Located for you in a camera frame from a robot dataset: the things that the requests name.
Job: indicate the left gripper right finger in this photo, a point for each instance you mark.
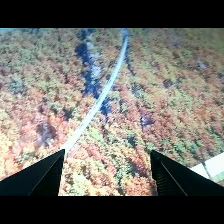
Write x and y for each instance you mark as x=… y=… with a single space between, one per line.
x=180 y=178

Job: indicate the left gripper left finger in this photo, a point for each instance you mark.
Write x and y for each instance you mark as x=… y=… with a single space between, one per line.
x=36 y=178

